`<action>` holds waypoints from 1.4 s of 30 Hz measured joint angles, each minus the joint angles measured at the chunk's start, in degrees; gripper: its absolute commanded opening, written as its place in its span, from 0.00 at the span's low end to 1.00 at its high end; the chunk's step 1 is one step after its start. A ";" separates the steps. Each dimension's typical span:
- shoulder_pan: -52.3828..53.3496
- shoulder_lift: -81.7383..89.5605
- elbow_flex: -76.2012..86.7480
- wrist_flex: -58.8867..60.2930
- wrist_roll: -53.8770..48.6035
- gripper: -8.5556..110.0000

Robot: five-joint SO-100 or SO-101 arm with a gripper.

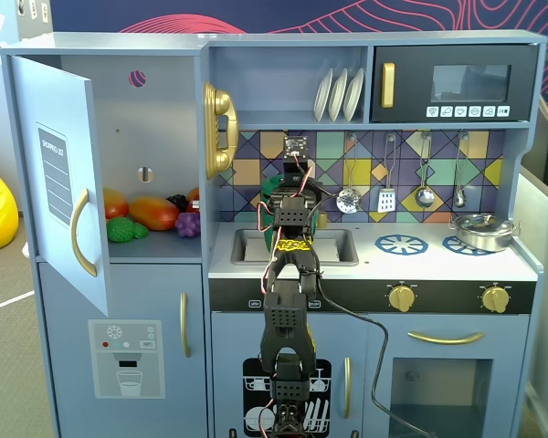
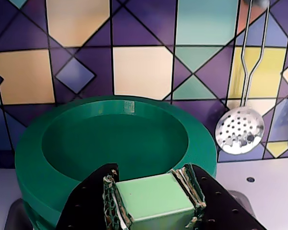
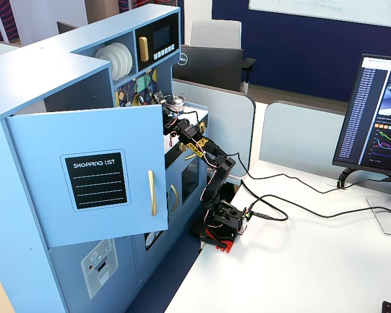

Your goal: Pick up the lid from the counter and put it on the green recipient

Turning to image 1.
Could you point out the gold toy telephone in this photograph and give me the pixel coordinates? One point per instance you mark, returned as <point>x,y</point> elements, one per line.
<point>219,102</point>

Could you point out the white toy plate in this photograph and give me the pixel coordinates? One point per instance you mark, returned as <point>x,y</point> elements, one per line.
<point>354,93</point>
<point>322,98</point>
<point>337,98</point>

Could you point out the steel toy pot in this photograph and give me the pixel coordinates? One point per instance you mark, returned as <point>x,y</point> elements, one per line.
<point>484,242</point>

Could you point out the green toy fruit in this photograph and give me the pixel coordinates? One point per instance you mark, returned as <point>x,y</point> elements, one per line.
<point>121,230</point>

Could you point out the grey partition panel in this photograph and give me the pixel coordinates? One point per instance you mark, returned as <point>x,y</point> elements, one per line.
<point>545,274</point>

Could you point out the steel slotted spatula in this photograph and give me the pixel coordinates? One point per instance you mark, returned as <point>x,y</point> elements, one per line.
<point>386,201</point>

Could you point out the red toy fruit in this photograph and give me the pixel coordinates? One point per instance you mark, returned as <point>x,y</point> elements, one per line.
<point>193,206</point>

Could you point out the blue toy kitchen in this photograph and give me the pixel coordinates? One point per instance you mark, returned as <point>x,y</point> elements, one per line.
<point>164,292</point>

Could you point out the black toy microwave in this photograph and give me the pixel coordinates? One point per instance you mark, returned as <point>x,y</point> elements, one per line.
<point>523,82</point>

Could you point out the green plastic lid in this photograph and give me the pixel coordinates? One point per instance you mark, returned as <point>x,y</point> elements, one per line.
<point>268,184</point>

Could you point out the gold faucet knob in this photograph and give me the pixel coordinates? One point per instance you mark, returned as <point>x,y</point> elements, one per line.
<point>323,221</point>

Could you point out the gold stove knob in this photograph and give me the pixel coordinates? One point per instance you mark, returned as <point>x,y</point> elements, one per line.
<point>402,299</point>
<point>495,299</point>

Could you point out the small wrist camera board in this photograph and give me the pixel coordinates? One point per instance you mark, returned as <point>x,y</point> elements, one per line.
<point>297,147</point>

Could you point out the blue fridge door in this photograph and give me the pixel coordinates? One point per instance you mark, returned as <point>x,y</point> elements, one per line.
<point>36,100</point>

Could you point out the orange toy fruit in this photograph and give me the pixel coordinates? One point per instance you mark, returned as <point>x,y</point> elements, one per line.
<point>194,194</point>

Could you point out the steel ladle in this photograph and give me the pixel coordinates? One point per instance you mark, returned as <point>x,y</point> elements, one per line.
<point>424,197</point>

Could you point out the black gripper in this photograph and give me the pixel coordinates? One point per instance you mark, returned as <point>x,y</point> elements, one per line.
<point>293,174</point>

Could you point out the grey toy sink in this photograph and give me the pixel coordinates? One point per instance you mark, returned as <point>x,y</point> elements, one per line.
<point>348,242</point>

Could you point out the large orange toy mango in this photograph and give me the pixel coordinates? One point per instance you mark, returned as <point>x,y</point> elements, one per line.
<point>153,212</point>

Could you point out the purple toy grapes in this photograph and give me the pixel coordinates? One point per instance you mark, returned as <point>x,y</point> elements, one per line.
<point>188,224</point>

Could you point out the steel skimmer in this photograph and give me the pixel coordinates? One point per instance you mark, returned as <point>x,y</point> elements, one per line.
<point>348,201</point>

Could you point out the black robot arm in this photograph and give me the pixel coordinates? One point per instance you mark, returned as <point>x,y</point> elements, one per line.
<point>285,315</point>

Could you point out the steel spoon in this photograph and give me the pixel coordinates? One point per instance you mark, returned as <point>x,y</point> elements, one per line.
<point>460,198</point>

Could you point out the small red orange toy mango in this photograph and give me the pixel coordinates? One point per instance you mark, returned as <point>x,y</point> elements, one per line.
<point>114,205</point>

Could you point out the steel pot lid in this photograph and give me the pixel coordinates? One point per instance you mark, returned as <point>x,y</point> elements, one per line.
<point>475,223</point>

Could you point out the dark toy blackberry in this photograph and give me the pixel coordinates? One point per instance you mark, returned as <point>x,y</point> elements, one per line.
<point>177,201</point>

